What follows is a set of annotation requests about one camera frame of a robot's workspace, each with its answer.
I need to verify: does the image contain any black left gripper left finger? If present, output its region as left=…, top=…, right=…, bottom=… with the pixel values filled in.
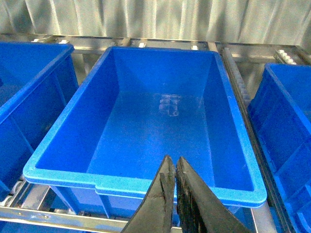
left=122, top=155, right=175, bottom=233

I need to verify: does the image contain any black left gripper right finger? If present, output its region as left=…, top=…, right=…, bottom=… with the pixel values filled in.
left=176, top=157, right=250, bottom=233

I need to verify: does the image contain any blue left bin with buttons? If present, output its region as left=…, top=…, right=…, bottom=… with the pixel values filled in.
left=0, top=42, right=78, bottom=200

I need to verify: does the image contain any blue middle empty bin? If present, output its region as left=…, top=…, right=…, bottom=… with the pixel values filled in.
left=23, top=47, right=267, bottom=217

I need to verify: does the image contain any blue right upper bin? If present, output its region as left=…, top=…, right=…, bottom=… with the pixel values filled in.
left=248, top=63, right=311, bottom=233

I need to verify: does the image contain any metal rack frame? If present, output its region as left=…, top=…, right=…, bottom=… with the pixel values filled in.
left=0, top=33, right=311, bottom=233

